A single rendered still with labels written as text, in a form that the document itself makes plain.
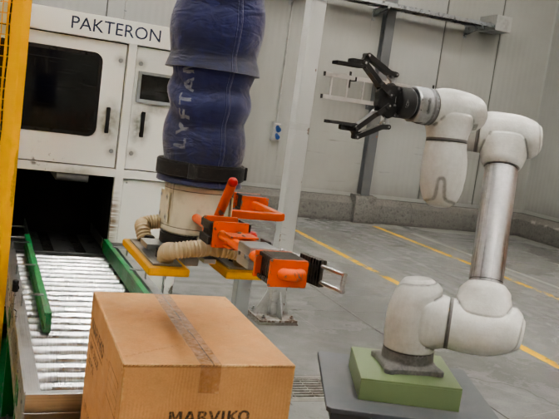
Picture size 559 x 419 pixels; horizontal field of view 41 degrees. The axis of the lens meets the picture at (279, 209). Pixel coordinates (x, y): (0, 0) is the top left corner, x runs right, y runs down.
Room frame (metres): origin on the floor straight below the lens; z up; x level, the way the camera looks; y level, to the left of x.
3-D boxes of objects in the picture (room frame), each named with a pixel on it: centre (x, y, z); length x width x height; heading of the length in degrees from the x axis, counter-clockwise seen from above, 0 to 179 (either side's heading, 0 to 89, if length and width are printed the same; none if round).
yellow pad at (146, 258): (1.85, 0.30, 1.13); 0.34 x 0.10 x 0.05; 23
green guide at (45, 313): (3.53, 1.18, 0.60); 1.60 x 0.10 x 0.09; 23
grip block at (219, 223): (1.65, 0.12, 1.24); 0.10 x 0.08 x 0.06; 113
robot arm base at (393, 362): (2.20, -0.44, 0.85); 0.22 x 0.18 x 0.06; 9
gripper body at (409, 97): (1.79, -0.24, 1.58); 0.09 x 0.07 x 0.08; 113
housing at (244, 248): (1.46, 0.03, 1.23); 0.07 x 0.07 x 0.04; 23
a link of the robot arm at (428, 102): (1.82, -0.30, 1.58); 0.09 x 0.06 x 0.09; 23
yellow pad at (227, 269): (1.92, 0.13, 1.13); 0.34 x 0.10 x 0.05; 23
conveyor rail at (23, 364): (3.18, 1.10, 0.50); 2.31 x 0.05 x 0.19; 23
